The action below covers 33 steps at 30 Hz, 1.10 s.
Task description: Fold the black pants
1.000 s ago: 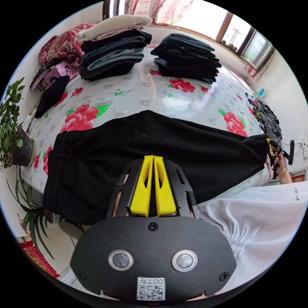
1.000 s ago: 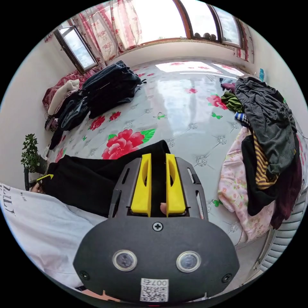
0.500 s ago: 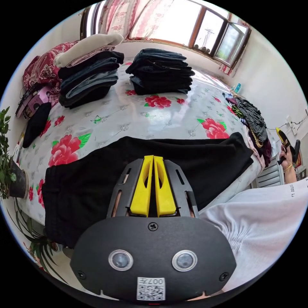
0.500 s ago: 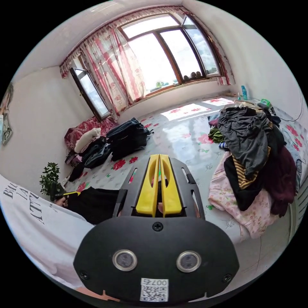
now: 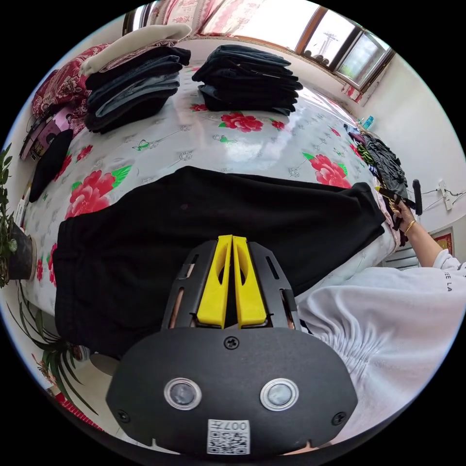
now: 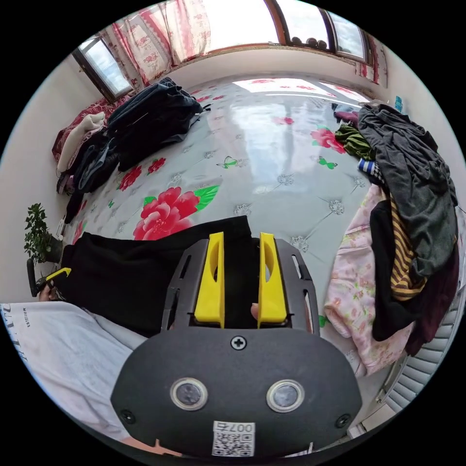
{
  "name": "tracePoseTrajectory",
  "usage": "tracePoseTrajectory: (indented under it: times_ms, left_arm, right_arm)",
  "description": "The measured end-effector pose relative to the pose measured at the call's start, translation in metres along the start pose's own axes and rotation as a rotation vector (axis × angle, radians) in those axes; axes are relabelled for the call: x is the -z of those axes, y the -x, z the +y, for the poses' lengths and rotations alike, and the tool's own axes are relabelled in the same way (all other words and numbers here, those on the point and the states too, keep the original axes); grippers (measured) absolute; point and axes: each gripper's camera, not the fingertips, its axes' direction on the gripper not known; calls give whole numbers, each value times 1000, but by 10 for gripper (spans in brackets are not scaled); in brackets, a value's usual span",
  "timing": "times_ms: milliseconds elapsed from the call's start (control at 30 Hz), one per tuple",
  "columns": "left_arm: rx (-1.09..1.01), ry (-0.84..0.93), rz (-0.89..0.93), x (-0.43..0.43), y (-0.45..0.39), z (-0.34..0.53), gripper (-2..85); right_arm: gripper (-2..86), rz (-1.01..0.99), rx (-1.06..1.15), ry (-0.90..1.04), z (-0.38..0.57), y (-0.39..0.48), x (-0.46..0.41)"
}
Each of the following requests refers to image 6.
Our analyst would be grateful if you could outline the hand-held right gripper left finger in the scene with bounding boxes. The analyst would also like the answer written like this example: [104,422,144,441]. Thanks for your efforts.
[194,232,225,329]

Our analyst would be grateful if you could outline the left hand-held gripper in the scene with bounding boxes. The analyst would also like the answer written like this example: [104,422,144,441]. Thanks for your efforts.
[36,267,72,296]

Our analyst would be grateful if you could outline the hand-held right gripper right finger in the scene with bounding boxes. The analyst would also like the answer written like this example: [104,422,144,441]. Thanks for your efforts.
[257,232,288,330]

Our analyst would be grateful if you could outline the black pants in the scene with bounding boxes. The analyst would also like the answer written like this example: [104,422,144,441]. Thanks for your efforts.
[58,215,263,337]

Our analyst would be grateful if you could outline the person's right hand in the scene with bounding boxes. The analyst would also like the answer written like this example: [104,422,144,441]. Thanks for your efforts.
[122,436,183,458]

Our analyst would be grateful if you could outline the green potted plant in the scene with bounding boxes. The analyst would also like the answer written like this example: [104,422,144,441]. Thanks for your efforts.
[23,202,65,265]

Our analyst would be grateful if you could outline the pink floral blanket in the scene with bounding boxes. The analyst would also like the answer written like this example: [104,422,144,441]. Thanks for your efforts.
[323,183,416,378]

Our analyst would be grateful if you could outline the person's body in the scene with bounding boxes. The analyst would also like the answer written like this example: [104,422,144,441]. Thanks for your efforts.
[0,301,150,442]

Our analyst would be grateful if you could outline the pile of jeans and clothes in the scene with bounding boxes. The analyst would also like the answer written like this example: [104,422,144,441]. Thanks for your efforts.
[56,138,121,225]

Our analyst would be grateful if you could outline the bed with floral sheet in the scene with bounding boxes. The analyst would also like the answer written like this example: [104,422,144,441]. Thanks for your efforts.
[54,77,401,365]

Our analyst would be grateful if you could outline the red floral quilt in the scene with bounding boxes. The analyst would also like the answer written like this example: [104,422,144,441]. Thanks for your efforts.
[52,97,129,165]

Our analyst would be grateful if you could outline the white blanket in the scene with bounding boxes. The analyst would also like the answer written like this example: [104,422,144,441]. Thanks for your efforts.
[57,111,107,172]

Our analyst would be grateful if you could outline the white radiator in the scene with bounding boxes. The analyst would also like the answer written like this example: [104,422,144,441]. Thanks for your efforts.
[376,297,464,416]

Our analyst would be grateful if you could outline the pile of mixed clothes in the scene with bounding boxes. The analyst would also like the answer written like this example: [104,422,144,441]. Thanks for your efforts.
[333,103,462,357]

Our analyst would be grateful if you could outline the pile of dark clothes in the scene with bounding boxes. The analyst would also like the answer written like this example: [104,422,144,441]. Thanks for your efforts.
[105,77,213,172]

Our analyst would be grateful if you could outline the small brown-framed window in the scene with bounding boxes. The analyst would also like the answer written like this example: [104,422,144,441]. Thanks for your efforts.
[71,35,134,105]

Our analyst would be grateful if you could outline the pink floral curtain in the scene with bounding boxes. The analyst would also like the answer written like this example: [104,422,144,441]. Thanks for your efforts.
[97,0,213,89]
[355,35,389,86]

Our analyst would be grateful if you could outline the large brown-framed window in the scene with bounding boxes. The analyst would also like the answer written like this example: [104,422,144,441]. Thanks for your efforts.
[203,0,376,62]

